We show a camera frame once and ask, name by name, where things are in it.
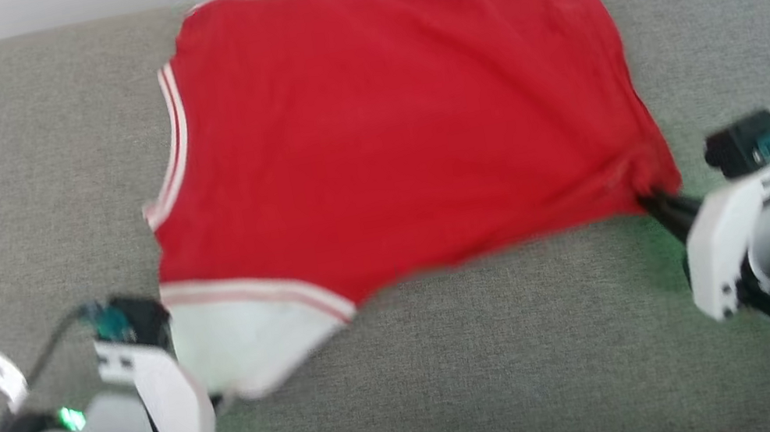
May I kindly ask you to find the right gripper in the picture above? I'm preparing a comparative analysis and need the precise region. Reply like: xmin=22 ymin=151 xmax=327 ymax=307
xmin=633 ymin=158 xmax=770 ymax=335

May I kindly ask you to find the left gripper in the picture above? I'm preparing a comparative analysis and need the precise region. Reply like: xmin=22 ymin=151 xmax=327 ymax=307
xmin=93 ymin=321 xmax=219 ymax=432

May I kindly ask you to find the red and white garment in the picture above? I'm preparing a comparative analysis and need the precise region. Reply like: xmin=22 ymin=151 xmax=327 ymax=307
xmin=108 ymin=0 xmax=708 ymax=413

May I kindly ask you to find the grey fabric sofa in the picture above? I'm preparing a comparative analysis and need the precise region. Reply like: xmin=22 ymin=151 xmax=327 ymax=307
xmin=0 ymin=0 xmax=770 ymax=432

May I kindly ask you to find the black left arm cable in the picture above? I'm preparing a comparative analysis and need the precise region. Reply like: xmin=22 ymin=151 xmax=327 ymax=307
xmin=13 ymin=303 xmax=105 ymax=386

